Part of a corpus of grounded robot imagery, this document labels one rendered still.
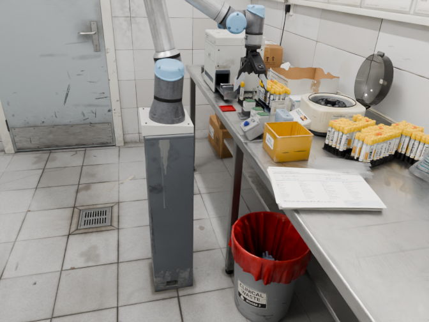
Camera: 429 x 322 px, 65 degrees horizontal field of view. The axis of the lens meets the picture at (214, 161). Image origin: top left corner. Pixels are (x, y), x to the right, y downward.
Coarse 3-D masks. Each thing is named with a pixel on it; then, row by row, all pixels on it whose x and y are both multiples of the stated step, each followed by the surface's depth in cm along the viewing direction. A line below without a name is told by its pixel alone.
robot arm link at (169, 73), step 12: (168, 60) 135; (156, 72) 131; (168, 72) 129; (180, 72) 131; (156, 84) 133; (168, 84) 131; (180, 84) 133; (156, 96) 135; (168, 96) 133; (180, 96) 136
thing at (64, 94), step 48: (0, 0) 249; (48, 0) 256; (96, 0) 263; (0, 48) 263; (48, 48) 271; (96, 48) 279; (0, 96) 279; (48, 96) 288; (96, 96) 297; (48, 144) 307; (96, 144) 318
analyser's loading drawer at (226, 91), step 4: (216, 84) 190; (220, 84) 180; (224, 84) 181; (228, 84) 181; (220, 88) 181; (224, 88) 177; (228, 88) 177; (232, 88) 178; (220, 92) 179; (224, 92) 172; (228, 92) 172; (232, 92) 173; (236, 92) 173; (224, 96) 173; (228, 96) 174; (232, 96) 174; (236, 96) 175
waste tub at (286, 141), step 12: (264, 132) 126; (276, 132) 128; (288, 132) 129; (300, 132) 126; (264, 144) 127; (276, 144) 116; (288, 144) 117; (300, 144) 118; (276, 156) 118; (288, 156) 119; (300, 156) 120
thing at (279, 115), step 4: (276, 112) 139; (280, 112) 136; (288, 112) 136; (276, 116) 139; (280, 116) 134; (284, 116) 132; (288, 116) 132; (292, 116) 132; (276, 120) 139; (280, 120) 134; (284, 120) 131; (288, 120) 131; (292, 120) 132
